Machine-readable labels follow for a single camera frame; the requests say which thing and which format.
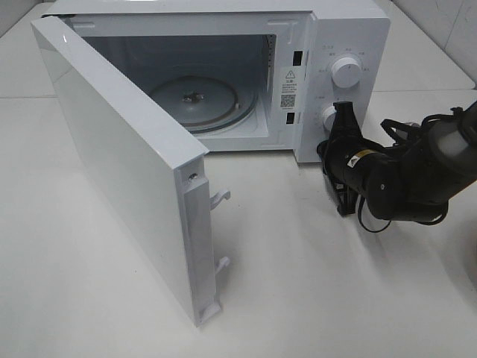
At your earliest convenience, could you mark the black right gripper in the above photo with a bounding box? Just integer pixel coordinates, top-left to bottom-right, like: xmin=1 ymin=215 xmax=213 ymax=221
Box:
xmin=318 ymin=101 xmax=373 ymax=186

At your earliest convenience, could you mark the white microwave door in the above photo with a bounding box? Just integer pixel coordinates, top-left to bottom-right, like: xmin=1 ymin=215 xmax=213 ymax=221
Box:
xmin=32 ymin=16 xmax=230 ymax=326

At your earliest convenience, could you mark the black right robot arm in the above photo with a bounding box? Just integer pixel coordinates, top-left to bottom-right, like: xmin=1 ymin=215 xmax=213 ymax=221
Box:
xmin=317 ymin=101 xmax=476 ymax=226

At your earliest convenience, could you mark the lower white microwave knob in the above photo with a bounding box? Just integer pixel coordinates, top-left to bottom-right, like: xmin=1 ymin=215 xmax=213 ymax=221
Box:
xmin=322 ymin=106 xmax=336 ymax=131

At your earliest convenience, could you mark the white microwave knob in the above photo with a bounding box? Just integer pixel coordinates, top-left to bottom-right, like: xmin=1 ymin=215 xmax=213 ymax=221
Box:
xmin=330 ymin=54 xmax=362 ymax=89
xmin=322 ymin=106 xmax=336 ymax=131

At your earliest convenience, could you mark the upper white microwave knob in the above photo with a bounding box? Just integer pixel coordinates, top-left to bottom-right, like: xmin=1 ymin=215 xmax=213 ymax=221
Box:
xmin=330 ymin=54 xmax=362 ymax=89

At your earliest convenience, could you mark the white warning label sticker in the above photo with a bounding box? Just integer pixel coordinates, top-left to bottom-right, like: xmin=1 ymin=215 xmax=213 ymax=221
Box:
xmin=279 ymin=67 xmax=299 ymax=110

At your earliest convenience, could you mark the white microwave oven body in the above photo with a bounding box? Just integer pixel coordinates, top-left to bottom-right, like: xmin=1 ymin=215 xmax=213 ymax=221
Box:
xmin=40 ymin=1 xmax=390 ymax=163

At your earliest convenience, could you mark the glass microwave turntable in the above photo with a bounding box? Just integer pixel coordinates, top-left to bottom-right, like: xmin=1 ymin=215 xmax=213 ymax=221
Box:
xmin=149 ymin=75 xmax=259 ymax=134

